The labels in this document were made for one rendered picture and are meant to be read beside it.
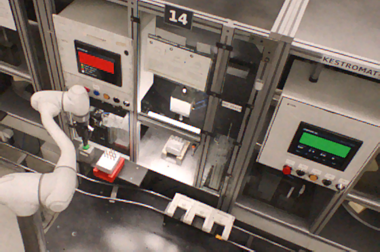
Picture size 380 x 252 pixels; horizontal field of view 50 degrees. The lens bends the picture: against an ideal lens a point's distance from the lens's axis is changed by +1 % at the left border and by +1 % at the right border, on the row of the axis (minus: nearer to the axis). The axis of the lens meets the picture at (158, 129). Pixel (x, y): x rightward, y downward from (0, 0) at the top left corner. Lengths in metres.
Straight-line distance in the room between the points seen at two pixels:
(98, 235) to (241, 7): 1.52
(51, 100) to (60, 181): 0.52
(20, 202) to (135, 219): 0.96
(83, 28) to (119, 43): 0.19
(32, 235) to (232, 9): 1.32
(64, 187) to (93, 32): 0.72
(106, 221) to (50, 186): 0.88
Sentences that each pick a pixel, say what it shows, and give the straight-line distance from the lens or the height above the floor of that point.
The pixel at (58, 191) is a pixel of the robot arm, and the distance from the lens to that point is 1.71.
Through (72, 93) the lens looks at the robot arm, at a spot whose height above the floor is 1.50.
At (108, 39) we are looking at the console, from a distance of 1.89.
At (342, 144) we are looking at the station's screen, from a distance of 1.82.
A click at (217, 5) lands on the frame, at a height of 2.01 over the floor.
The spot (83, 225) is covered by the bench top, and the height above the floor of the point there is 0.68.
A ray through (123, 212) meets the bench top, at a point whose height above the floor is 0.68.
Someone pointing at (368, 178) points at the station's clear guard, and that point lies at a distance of 2.03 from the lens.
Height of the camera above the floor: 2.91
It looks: 49 degrees down
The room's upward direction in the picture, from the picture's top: 4 degrees clockwise
